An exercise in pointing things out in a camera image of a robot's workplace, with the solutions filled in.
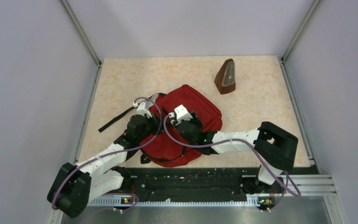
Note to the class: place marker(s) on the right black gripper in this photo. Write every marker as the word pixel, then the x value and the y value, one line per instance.
pixel 196 120

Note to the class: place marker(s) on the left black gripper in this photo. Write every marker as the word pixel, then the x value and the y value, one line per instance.
pixel 159 125

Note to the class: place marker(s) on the red backpack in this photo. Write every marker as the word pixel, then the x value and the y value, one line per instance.
pixel 165 152

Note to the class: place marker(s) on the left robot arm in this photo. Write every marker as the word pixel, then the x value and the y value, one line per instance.
pixel 78 184

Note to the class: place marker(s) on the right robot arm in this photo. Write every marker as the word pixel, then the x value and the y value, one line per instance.
pixel 273 146

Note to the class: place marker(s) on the brown wooden metronome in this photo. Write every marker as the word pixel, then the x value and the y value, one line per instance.
pixel 225 78

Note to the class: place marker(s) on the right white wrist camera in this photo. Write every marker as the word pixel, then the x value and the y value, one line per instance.
pixel 180 114

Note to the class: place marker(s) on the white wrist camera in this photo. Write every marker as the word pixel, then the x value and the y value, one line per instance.
pixel 143 109
pixel 180 114

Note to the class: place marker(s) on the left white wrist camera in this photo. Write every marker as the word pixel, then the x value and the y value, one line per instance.
pixel 143 109

